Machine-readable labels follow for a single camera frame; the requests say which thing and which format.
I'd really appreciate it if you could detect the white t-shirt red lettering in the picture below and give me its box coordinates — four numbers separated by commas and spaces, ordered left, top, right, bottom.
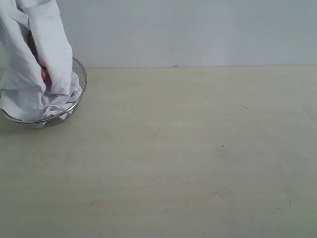
0, 0, 83, 121

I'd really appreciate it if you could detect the metal wire mesh basket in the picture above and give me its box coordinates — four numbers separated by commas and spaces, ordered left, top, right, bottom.
0, 56, 88, 129

